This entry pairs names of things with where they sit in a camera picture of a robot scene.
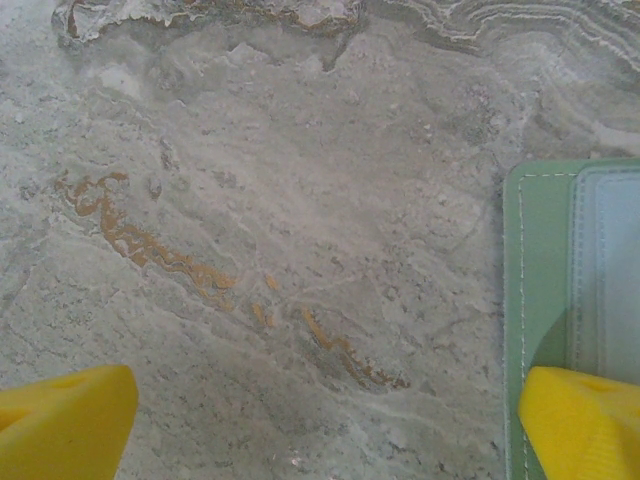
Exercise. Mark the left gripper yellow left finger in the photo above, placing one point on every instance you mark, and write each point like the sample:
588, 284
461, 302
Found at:
60, 425

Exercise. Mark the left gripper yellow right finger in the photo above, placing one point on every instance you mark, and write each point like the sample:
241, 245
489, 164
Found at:
585, 430

